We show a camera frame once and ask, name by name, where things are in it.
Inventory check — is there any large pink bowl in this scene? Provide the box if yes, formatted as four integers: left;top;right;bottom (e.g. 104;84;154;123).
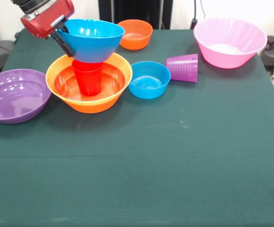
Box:
193;17;268;70

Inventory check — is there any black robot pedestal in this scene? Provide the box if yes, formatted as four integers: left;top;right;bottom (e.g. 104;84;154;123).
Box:
98;0;173;30

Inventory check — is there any red cup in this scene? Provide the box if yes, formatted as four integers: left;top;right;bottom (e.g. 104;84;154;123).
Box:
71;59;104;97

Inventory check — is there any small blue bowl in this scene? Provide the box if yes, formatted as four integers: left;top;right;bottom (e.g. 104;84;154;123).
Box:
128;61;171;100

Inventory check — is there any wide red-orange bowl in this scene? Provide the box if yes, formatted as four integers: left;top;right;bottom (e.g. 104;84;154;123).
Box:
53;62;126;101

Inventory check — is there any wide purple bowl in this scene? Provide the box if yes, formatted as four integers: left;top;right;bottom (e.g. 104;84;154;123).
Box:
0;68;52;124

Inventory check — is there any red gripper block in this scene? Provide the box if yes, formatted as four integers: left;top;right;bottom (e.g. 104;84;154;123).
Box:
20;0;76;58

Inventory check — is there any black plug with cable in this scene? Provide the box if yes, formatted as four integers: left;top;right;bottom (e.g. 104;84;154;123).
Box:
190;0;206;29

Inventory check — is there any large blue bowl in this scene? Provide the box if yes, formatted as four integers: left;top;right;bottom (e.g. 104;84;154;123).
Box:
56;18;125;64

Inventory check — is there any purple cup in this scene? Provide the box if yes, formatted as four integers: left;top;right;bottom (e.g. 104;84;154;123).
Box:
165;53;199;83

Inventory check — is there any small red-orange bowl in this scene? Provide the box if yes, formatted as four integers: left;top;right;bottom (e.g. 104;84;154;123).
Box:
117;19;154;51

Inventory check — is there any large orange bowl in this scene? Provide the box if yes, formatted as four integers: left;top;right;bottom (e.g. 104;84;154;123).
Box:
45;52;133;114

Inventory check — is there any dark green table cloth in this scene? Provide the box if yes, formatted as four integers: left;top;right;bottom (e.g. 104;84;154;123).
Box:
0;27;274;227

